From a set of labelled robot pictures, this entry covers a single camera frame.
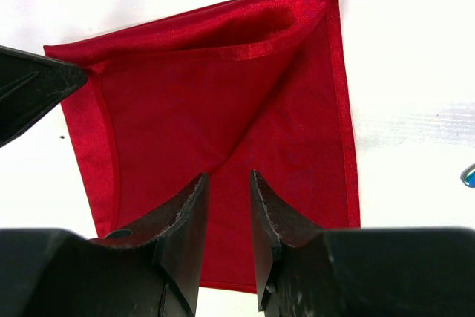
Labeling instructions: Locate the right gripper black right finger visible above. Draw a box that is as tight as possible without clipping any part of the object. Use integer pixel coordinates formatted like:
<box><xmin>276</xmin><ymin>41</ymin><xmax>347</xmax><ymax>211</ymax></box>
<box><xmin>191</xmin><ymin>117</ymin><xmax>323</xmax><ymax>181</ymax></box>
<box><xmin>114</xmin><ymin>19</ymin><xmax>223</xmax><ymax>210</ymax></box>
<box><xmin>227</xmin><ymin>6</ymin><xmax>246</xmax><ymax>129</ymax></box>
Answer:
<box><xmin>249</xmin><ymin>170</ymin><xmax>327</xmax><ymax>312</ymax></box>

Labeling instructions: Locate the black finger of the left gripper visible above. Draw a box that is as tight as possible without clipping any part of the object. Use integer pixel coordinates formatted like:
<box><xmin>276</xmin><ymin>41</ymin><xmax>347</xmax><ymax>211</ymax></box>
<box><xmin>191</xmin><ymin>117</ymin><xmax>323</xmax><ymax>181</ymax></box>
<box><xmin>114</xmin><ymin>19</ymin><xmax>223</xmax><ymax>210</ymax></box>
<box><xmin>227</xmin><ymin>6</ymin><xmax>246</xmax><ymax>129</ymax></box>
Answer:
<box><xmin>1</xmin><ymin>46</ymin><xmax>88</xmax><ymax>146</ymax></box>

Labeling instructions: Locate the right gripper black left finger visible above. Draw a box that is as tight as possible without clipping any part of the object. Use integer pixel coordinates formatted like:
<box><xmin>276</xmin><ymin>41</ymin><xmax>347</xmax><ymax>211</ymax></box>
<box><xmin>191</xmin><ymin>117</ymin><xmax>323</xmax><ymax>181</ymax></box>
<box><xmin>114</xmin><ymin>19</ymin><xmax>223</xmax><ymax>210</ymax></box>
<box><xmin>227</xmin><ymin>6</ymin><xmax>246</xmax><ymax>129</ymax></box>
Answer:
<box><xmin>91</xmin><ymin>173</ymin><xmax>209</xmax><ymax>316</ymax></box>

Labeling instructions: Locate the red cloth napkin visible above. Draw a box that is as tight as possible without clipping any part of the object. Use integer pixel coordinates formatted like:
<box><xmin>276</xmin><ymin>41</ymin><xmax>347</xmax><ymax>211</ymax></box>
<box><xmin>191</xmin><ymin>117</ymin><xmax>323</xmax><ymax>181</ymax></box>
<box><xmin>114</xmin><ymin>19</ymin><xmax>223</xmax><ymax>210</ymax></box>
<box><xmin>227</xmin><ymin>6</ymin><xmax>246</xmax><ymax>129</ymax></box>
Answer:
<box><xmin>44</xmin><ymin>0</ymin><xmax>360</xmax><ymax>293</ymax></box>

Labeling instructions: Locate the iridescent metal spoon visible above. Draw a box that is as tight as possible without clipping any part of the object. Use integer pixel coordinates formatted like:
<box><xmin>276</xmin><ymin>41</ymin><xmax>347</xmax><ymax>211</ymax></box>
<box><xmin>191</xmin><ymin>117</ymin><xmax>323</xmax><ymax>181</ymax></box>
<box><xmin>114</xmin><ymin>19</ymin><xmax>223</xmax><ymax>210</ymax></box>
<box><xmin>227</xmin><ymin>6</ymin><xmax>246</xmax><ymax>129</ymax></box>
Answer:
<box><xmin>460</xmin><ymin>163</ymin><xmax>475</xmax><ymax>188</ymax></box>

